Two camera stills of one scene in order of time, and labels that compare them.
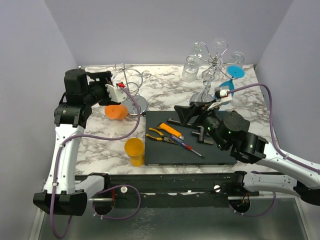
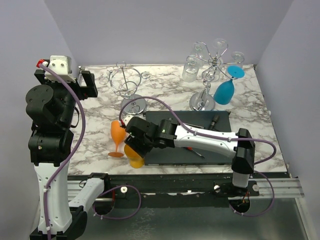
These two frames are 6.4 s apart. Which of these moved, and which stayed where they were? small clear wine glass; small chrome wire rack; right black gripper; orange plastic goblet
Moved: right black gripper; orange plastic goblet
Stayed: small chrome wire rack; small clear wine glass
